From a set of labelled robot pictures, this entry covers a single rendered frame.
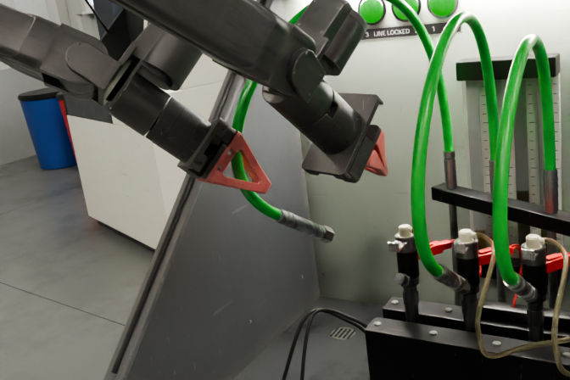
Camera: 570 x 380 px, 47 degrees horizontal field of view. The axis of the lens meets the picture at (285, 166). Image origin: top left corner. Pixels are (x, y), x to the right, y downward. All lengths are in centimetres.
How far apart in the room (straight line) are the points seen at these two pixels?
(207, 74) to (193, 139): 297
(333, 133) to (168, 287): 38
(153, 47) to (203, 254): 37
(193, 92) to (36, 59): 294
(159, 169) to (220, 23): 311
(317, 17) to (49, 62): 29
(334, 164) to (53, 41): 33
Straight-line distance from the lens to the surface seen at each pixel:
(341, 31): 68
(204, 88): 371
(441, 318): 93
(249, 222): 110
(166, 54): 76
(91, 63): 74
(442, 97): 101
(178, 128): 75
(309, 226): 85
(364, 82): 115
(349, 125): 70
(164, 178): 363
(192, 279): 100
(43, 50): 76
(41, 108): 680
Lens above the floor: 143
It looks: 15 degrees down
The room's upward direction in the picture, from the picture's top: 8 degrees counter-clockwise
